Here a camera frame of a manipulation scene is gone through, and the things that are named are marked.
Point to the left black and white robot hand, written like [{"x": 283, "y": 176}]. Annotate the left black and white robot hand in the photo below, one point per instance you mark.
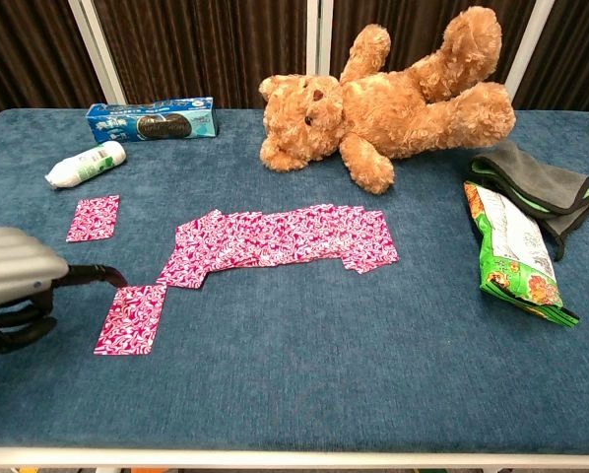
[{"x": 14, "y": 276}]

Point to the pink patterned playing card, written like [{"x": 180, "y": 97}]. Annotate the pink patterned playing card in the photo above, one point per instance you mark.
[
  {"x": 132, "y": 320},
  {"x": 93, "y": 218}
]

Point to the pink patterned cloth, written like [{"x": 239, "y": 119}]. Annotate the pink patterned cloth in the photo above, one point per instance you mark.
[{"x": 284, "y": 236}]

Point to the white bottle with green label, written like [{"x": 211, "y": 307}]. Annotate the white bottle with green label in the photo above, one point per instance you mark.
[{"x": 85, "y": 165}]

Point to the blue cookie box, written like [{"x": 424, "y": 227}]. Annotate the blue cookie box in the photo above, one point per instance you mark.
[{"x": 151, "y": 120}]

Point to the dark brown curtain panel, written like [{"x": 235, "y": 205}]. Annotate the dark brown curtain panel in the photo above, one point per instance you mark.
[
  {"x": 28, "y": 54},
  {"x": 206, "y": 49},
  {"x": 570, "y": 54},
  {"x": 422, "y": 24}
]

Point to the blue table mat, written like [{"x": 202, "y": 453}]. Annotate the blue table mat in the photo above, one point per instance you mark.
[{"x": 294, "y": 369}]

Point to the brown plush teddy bear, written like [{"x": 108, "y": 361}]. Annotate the brown plush teddy bear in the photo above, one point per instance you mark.
[{"x": 398, "y": 108}]

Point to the green snack bag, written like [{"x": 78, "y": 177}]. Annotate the green snack bag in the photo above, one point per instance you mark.
[{"x": 518, "y": 256}]

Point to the grey cloth with green edge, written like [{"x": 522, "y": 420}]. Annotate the grey cloth with green edge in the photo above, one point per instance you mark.
[{"x": 536, "y": 182}]

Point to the white partition post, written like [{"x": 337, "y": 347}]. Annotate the white partition post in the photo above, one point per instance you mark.
[
  {"x": 319, "y": 34},
  {"x": 97, "y": 49},
  {"x": 531, "y": 39}
]

